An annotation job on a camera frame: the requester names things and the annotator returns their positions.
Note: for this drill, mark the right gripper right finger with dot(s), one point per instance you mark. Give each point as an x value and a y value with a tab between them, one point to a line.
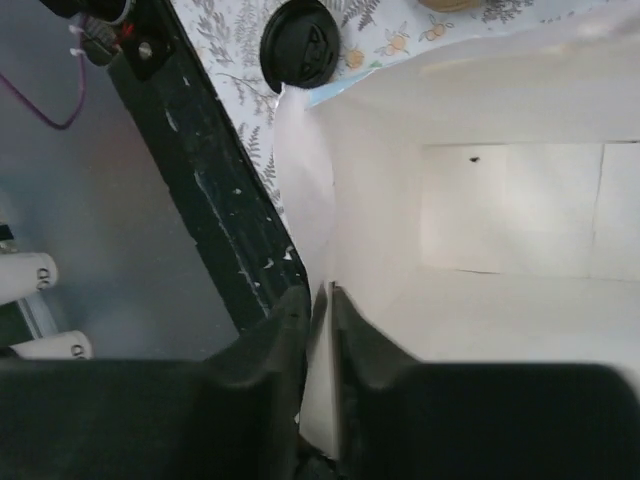
402	418

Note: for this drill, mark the brown cardboard cup carrier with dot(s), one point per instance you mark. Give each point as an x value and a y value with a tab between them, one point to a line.
450	6

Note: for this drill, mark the light blue paper bag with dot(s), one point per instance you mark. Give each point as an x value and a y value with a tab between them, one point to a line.
479	202

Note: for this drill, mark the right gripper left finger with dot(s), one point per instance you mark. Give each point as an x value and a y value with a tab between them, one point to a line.
230	416

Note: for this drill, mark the floral table mat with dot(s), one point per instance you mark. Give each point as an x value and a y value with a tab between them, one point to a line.
251	49

